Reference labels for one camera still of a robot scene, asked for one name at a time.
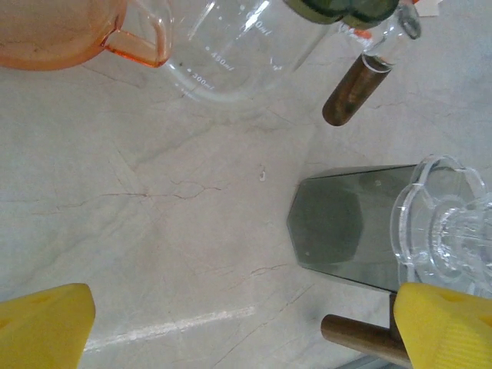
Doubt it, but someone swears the orange transparent coffee dripper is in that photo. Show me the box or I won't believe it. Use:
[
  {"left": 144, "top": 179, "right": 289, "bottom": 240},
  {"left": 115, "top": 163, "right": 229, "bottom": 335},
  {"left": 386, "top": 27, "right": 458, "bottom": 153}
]
[{"left": 0, "top": 0, "right": 170, "bottom": 71}]

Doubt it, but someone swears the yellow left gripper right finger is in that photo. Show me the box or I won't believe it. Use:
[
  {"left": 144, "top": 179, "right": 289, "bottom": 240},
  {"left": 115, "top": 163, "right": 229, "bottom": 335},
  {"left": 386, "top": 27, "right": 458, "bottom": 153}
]
[{"left": 392, "top": 282, "right": 492, "bottom": 369}]

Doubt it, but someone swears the orange and white bowl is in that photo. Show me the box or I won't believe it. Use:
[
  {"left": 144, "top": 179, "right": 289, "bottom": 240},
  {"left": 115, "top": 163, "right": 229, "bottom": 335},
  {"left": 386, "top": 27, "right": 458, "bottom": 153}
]
[{"left": 413, "top": 0, "right": 441, "bottom": 18}]

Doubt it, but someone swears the green transparent coffee dripper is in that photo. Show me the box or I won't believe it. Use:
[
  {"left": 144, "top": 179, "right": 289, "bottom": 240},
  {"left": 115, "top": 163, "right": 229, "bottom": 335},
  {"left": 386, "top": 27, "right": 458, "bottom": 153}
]
[{"left": 282, "top": 0, "right": 401, "bottom": 30}]

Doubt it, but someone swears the clear plastic coffee dripper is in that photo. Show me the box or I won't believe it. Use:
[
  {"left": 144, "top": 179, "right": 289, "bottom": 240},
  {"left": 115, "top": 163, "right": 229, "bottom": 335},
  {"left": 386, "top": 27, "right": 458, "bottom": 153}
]
[{"left": 390, "top": 155, "right": 492, "bottom": 299}]

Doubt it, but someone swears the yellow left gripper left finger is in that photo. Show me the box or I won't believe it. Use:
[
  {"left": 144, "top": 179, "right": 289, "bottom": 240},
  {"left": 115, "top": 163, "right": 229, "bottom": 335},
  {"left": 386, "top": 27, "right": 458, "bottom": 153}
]
[{"left": 0, "top": 283, "right": 96, "bottom": 369}]

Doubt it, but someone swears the grey glass pitcher, wooden handle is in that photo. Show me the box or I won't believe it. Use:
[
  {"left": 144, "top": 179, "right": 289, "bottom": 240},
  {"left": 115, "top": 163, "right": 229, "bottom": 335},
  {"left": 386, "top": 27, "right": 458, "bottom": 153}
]
[{"left": 286, "top": 164, "right": 492, "bottom": 369}]

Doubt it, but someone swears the glass carafe with wooden handle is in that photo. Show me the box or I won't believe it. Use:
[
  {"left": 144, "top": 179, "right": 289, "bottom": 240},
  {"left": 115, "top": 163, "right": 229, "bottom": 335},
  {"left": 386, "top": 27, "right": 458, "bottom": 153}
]
[{"left": 163, "top": 0, "right": 422, "bottom": 127}]

